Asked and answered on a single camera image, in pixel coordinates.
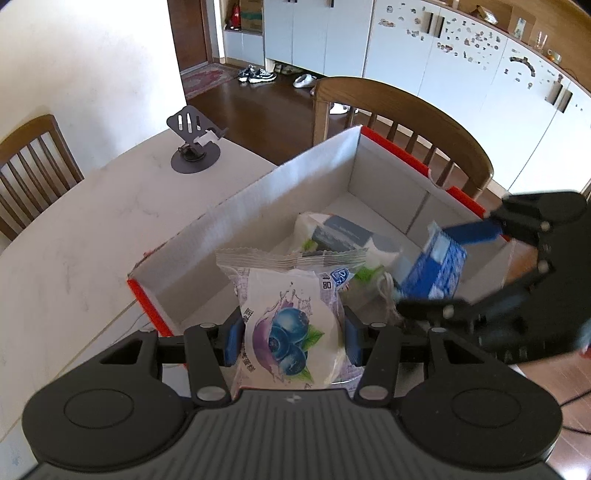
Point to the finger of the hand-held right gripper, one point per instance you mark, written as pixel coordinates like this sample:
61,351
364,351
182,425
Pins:
443,310
475,232

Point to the red bag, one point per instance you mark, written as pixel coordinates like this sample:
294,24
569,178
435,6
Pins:
235,14

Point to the red cardboard box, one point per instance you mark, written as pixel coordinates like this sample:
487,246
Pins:
277,198

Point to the blue white milk carton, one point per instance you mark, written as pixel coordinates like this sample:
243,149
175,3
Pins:
434,267

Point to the red patterned rug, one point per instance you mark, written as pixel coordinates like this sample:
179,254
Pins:
207,81

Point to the wooden slat-back chair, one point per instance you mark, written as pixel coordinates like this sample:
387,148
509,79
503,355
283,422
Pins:
392,97
32,161

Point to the white slipper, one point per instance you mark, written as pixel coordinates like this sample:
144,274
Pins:
338,108
304,81

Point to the dark grey phone stand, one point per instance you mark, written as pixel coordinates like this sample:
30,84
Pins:
194,157

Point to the dark grey small box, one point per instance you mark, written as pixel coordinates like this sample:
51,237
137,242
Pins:
344,230

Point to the brown wooden door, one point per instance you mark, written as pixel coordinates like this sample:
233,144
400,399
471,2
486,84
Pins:
189,32

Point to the white marble desktop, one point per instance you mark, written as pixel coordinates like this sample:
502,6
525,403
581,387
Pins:
92,230

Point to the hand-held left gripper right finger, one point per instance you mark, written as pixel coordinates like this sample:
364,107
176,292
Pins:
353,341

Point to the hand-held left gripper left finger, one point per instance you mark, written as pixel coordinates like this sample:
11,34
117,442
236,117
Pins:
234,341

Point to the white green snack packet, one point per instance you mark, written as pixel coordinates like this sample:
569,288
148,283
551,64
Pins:
304,230

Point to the black white sneaker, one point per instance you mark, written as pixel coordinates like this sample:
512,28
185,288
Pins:
247,74
266,74

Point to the brown cardboard carton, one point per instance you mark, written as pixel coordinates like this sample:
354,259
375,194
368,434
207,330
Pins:
251,14

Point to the white cabinet wall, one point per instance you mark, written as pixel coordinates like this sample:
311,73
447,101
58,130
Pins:
415,46

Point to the blueberry print snack packet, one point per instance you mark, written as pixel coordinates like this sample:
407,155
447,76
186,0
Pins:
281,323

